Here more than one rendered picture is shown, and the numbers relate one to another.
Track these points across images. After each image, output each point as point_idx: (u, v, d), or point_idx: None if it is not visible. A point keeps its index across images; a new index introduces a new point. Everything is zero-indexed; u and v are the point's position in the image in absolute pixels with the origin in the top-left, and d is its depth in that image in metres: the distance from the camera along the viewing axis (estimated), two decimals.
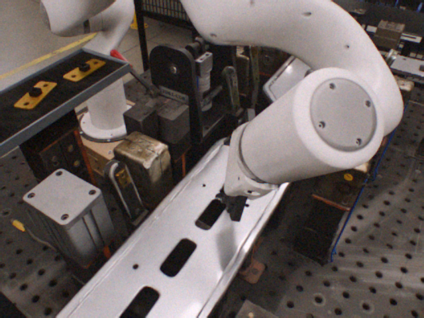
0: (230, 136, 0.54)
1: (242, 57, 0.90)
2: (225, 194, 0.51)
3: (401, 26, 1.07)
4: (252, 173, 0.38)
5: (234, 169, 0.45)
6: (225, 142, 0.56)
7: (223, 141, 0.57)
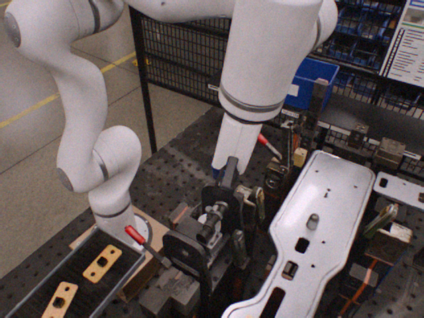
0: (236, 185, 0.51)
1: (248, 203, 0.94)
2: None
3: (402, 147, 1.11)
4: None
5: None
6: (233, 191, 0.53)
7: (232, 196, 0.54)
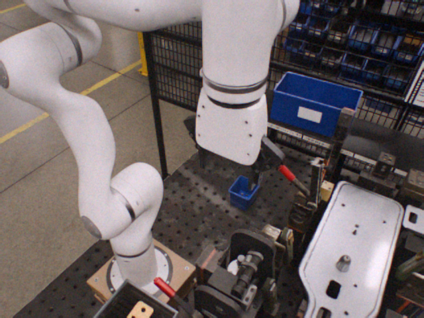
0: (261, 161, 0.53)
1: (277, 245, 0.90)
2: None
3: None
4: None
5: None
6: None
7: None
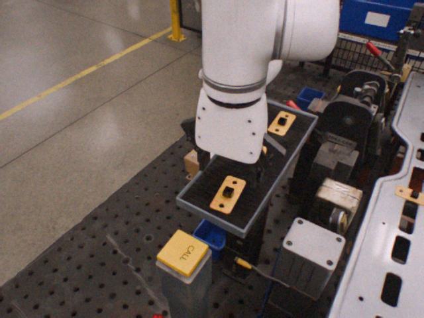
0: (262, 159, 0.54)
1: None
2: None
3: None
4: None
5: None
6: None
7: None
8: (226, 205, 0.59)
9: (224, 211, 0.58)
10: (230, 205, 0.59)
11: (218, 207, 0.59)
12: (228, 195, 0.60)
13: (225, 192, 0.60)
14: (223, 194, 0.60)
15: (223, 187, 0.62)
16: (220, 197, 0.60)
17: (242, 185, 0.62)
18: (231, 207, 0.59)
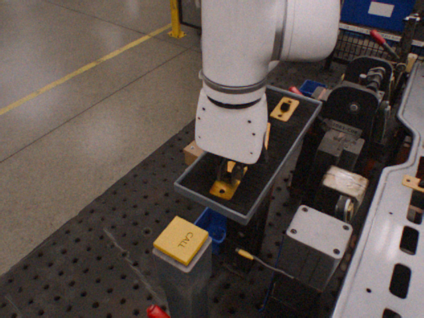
0: None
1: None
2: None
3: None
4: None
5: None
6: None
7: None
8: (226, 190, 0.56)
9: (224, 197, 0.55)
10: (231, 190, 0.56)
11: (218, 193, 0.56)
12: (228, 180, 0.57)
13: (225, 177, 0.57)
14: (224, 179, 0.57)
15: None
16: (220, 183, 0.57)
17: (244, 170, 0.59)
18: (232, 193, 0.56)
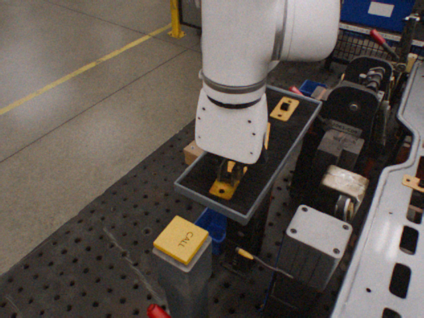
0: None
1: None
2: None
3: None
4: None
5: None
6: None
7: None
8: (226, 190, 0.56)
9: (224, 197, 0.55)
10: (231, 190, 0.56)
11: (218, 193, 0.56)
12: (228, 180, 0.57)
13: (225, 177, 0.57)
14: (223, 179, 0.57)
15: None
16: (220, 183, 0.57)
17: (244, 170, 0.59)
18: (232, 193, 0.56)
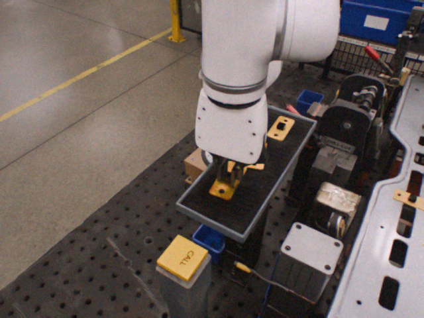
0: None
1: None
2: None
3: None
4: None
5: None
6: None
7: None
8: (226, 190, 0.56)
9: (224, 197, 0.55)
10: (231, 190, 0.56)
11: (218, 193, 0.56)
12: (228, 180, 0.57)
13: (225, 177, 0.57)
14: (223, 179, 0.57)
15: None
16: (220, 183, 0.57)
17: (244, 170, 0.59)
18: (232, 193, 0.56)
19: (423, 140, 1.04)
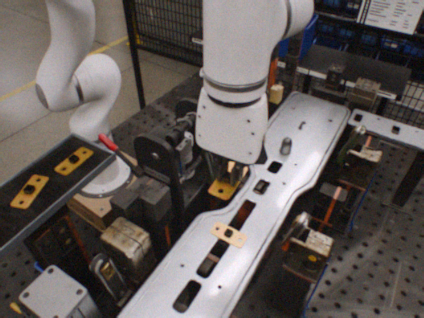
0: None
1: None
2: None
3: (377, 85, 1.14)
4: None
5: None
6: None
7: None
8: (225, 190, 0.56)
9: (222, 196, 0.55)
10: (230, 190, 0.56)
11: (217, 192, 0.56)
12: (228, 180, 0.57)
13: (225, 177, 0.57)
14: (223, 179, 0.57)
15: None
16: (219, 183, 0.57)
17: (244, 171, 0.59)
18: (230, 193, 0.56)
19: (281, 164, 1.00)
